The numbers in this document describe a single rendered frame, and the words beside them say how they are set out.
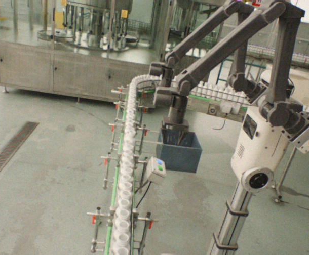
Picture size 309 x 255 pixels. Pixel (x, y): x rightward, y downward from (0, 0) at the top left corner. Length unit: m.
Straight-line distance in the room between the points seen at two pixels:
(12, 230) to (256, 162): 2.04
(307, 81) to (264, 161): 4.34
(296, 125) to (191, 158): 1.14
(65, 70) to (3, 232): 3.14
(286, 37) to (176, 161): 1.36
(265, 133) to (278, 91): 0.28
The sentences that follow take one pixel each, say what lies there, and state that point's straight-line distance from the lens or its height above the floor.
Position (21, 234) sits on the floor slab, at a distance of 2.69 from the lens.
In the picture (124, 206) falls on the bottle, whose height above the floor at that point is 1.16.
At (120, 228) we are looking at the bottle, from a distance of 1.06.
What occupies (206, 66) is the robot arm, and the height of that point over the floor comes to 1.72.
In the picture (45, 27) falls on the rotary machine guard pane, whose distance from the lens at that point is 5.13.
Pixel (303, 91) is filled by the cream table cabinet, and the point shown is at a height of 0.92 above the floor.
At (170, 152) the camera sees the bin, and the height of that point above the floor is 0.89.
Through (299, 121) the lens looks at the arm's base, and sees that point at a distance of 1.22.
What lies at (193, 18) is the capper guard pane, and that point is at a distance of 6.90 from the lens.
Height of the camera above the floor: 1.89
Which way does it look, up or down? 24 degrees down
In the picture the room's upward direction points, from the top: 11 degrees clockwise
